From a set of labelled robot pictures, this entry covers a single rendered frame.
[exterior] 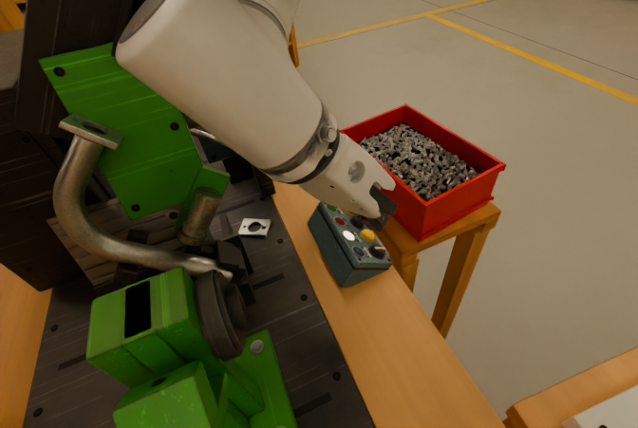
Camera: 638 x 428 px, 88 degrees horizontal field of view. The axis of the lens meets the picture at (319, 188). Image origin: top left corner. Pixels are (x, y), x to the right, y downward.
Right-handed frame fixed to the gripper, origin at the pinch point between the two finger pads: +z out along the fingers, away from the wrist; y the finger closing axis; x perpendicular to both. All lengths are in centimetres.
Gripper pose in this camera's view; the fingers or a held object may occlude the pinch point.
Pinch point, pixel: (373, 214)
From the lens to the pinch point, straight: 43.0
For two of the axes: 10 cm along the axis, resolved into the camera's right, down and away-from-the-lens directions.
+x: -4.7, 8.6, -2.1
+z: 5.5, 4.7, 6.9
